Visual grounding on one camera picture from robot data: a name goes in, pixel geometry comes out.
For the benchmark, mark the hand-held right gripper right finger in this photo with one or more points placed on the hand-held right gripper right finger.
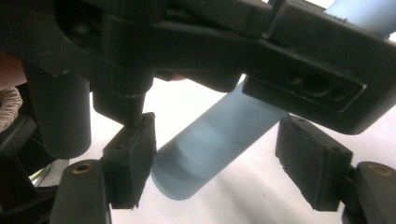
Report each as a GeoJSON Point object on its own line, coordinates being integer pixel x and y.
{"type": "Point", "coordinates": [314, 161]}

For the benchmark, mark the white table mat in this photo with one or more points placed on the white table mat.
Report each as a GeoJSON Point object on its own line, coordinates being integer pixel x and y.
{"type": "Point", "coordinates": [249, 193]}

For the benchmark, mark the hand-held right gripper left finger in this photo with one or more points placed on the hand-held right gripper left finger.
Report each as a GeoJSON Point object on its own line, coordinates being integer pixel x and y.
{"type": "Point", "coordinates": [130, 161]}

